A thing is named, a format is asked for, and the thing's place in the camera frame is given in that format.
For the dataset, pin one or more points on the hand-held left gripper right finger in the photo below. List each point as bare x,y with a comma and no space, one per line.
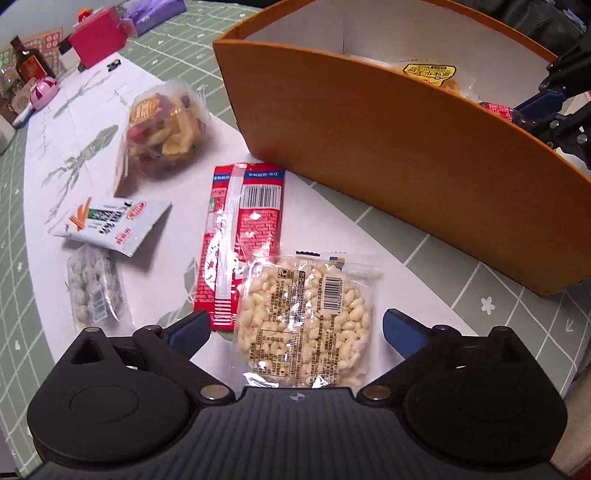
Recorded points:
401,332

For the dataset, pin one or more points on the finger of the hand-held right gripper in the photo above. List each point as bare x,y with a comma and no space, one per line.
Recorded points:
540,105
572,131

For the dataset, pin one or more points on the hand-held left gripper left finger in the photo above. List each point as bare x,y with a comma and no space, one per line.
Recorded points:
184,328

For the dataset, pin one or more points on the large red white snack packet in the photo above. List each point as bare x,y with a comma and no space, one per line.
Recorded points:
221,258

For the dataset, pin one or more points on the puffed rice cake packet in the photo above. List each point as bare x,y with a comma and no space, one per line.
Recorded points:
300,323

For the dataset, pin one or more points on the yellow label waffle packet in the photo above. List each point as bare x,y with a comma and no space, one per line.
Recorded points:
429,71

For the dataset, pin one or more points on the orange cardboard box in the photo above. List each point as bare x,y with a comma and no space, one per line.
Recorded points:
369,138

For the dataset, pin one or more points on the clear bag of mixed snacks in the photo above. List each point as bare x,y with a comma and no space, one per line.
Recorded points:
161,129

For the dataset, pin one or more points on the white deer print table runner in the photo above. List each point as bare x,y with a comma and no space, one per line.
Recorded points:
161,286

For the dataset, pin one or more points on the person's right leg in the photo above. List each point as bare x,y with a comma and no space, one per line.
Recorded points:
577,415

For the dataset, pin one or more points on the flat blue white box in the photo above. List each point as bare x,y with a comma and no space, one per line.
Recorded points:
22,118

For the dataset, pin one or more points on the small black clip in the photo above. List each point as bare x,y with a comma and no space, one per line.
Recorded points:
112,64

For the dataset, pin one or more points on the pink round gadget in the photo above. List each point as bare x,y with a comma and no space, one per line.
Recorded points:
44,90

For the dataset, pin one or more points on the small beige radio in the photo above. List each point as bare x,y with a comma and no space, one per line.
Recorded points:
21,99

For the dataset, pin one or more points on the small white box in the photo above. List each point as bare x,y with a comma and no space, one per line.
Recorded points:
70,60

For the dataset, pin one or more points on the pink gift box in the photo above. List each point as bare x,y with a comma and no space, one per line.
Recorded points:
97,37

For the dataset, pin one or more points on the brown liquor bottle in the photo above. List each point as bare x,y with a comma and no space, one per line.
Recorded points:
32,64

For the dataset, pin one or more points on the small black box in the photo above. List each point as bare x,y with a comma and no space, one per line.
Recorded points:
64,45

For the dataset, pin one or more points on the purple tissue pack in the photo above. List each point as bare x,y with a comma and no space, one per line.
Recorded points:
152,14

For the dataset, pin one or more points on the dotted pattern card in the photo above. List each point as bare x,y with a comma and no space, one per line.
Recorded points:
51,40

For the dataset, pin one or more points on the white dish with red ornament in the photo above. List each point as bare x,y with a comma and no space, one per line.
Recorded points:
84,14

